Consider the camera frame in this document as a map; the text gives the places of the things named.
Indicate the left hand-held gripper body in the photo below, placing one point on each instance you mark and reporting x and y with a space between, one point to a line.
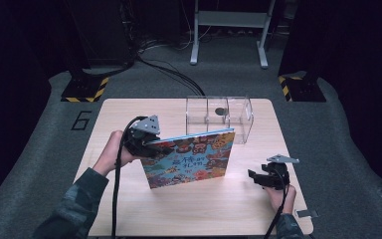
141 137

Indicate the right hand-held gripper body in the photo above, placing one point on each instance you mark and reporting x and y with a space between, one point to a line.
277 176

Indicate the colourful picture book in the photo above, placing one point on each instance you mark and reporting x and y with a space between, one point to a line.
192 159

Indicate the clear acrylic divided organizer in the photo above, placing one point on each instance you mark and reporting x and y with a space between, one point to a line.
197 114

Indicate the person's right hand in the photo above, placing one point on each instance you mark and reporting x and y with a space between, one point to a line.
283 199

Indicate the person's left hand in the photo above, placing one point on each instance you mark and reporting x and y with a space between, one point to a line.
112 151

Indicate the grey tape piece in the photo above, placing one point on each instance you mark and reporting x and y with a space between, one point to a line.
306 213

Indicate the black round disc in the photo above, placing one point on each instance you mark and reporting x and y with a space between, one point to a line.
220 111

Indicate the black yellow-striped stand base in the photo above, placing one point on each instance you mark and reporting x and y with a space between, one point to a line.
305 89
83 88

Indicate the dark cabinet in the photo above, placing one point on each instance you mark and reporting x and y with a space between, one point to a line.
102 33

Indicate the white metal stand frame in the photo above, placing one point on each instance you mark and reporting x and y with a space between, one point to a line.
232 19

